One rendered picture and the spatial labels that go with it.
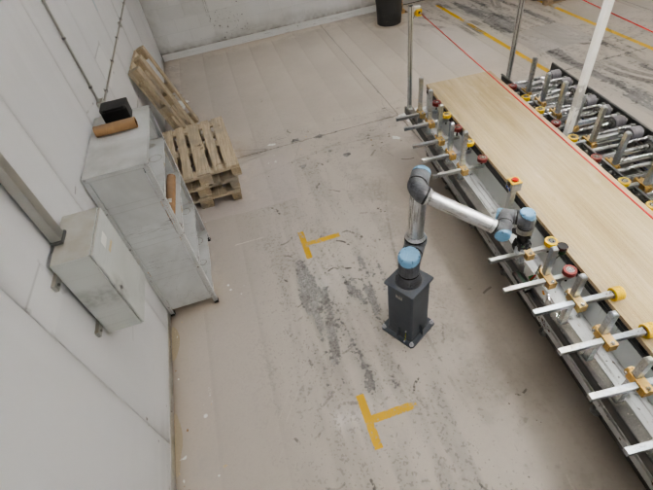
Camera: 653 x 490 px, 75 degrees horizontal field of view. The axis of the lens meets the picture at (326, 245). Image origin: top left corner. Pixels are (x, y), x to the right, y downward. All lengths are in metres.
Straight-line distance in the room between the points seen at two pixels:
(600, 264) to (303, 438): 2.24
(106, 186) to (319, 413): 2.17
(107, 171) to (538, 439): 3.35
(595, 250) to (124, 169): 3.08
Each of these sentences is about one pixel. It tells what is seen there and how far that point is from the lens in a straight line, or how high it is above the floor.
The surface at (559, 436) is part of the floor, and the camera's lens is 3.41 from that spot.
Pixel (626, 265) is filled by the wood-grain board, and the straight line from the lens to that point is 3.13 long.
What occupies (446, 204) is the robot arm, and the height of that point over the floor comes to 1.35.
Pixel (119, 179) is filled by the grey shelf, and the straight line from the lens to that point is 3.20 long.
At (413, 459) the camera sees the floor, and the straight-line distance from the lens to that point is 3.18.
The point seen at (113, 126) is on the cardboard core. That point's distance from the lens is 3.60.
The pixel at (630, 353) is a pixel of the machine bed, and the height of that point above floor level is 0.75.
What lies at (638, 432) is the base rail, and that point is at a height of 0.70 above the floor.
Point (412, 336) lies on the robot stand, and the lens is 3.49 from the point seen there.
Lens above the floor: 3.04
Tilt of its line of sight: 45 degrees down
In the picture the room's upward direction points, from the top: 10 degrees counter-clockwise
